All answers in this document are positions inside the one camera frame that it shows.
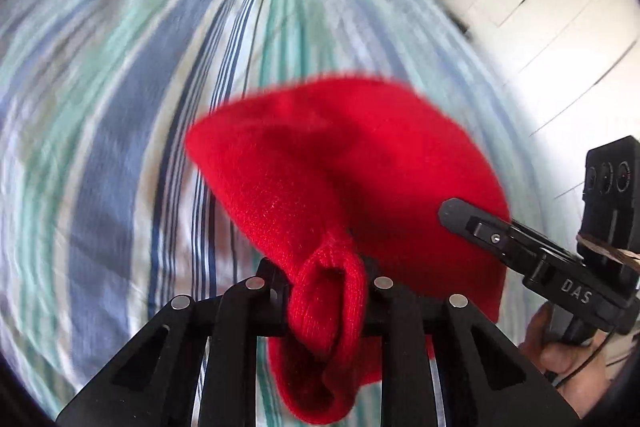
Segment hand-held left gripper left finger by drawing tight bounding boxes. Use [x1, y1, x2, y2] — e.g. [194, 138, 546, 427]
[55, 257, 292, 427]

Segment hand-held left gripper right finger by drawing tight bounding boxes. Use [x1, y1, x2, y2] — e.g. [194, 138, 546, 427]
[360, 257, 583, 427]

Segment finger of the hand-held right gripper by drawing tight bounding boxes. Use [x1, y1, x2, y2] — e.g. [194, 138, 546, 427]
[439, 198, 581, 279]

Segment red sweater with white animal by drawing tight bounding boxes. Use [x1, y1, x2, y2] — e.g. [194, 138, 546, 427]
[185, 74, 512, 424]

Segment person's right hand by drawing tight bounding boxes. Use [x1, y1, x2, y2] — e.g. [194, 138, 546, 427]
[517, 306, 616, 378]

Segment white wardrobe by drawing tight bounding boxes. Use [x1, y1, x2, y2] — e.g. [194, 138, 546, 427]
[465, 0, 640, 158]

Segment striped blue green bed cover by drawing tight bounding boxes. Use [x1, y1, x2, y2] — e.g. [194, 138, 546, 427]
[0, 0, 556, 423]

